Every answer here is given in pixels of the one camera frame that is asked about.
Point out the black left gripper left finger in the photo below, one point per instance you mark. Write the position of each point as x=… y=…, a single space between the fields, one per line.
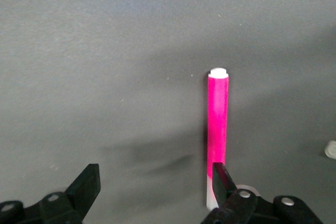
x=78 y=195

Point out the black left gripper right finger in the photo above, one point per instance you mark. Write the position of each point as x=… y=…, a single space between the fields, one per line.
x=225 y=195

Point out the pink marker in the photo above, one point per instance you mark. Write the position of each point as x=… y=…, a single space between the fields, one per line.
x=217 y=116

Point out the green marker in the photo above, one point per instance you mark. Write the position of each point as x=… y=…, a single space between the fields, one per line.
x=331 y=150

